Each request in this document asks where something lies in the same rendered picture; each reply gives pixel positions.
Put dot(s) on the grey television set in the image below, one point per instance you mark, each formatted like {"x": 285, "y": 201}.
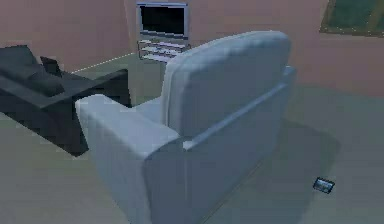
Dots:
{"x": 162, "y": 19}

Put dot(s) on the black sofa cushion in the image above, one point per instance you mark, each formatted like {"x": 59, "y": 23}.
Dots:
{"x": 50, "y": 66}

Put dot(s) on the grey slatted television stand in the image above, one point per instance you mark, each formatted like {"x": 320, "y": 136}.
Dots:
{"x": 160, "y": 50}

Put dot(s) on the pale blue armchair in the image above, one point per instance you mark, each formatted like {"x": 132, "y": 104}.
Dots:
{"x": 213, "y": 110}

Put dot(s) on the black sofa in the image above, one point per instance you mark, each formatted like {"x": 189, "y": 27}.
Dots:
{"x": 50, "y": 100}

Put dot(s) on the small dark flat device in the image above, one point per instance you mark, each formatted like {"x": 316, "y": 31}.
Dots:
{"x": 323, "y": 185}

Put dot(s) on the green framed wall picture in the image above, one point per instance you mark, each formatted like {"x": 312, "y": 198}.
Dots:
{"x": 356, "y": 16}

